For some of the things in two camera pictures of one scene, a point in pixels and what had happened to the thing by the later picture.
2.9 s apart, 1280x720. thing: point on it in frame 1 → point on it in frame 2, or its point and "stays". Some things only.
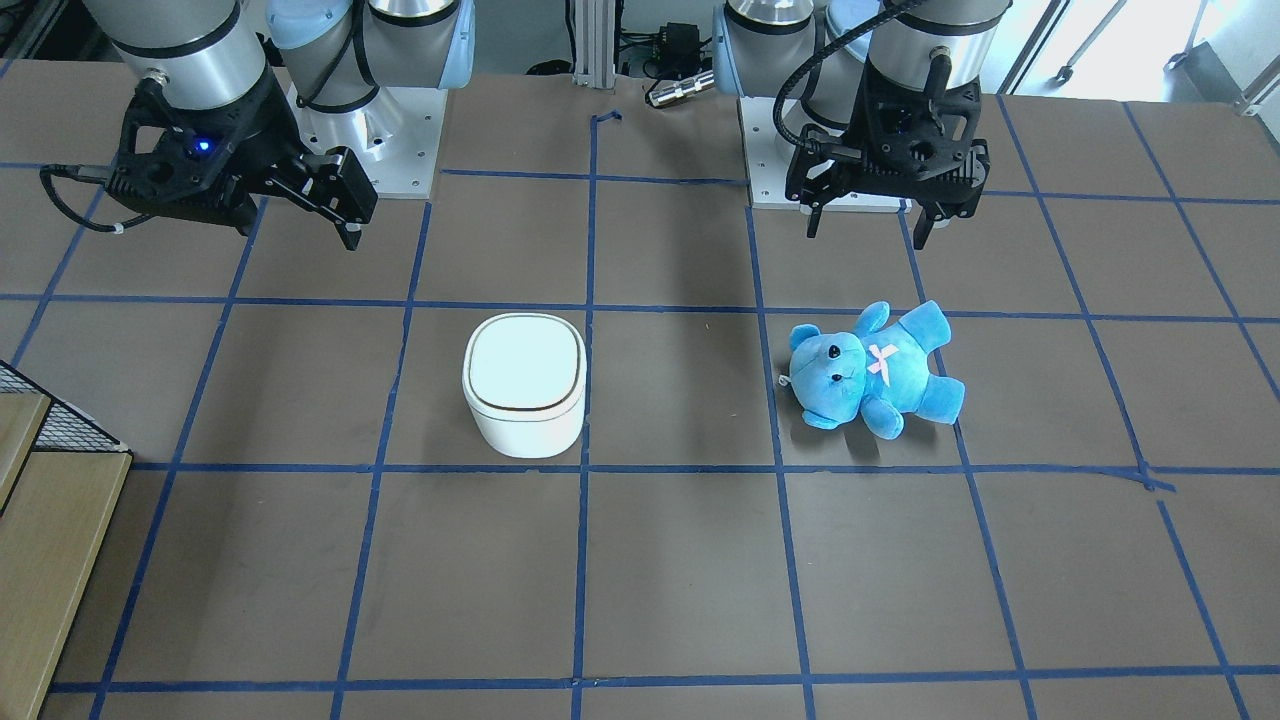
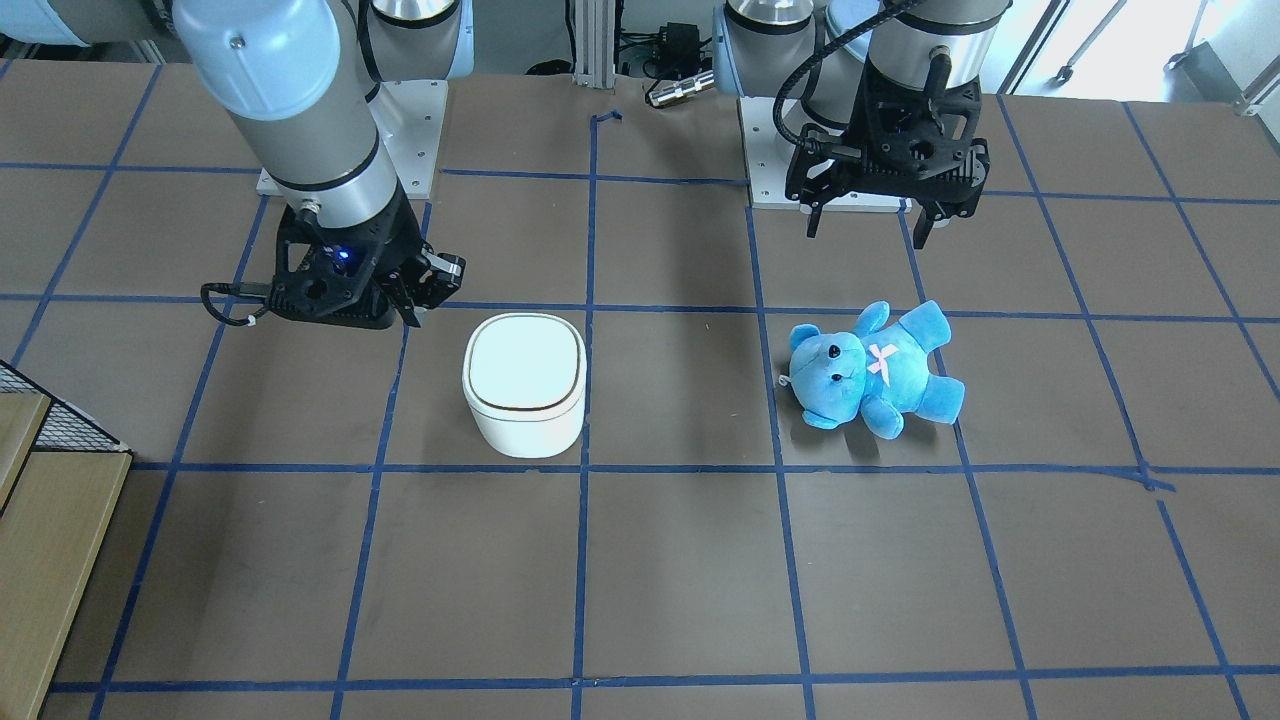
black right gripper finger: [343, 188] → [442, 278]
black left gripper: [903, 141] stays
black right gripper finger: [350, 232] → [403, 302]
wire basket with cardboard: [63, 484] stays
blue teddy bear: [875, 375] stays
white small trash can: [524, 378] stays
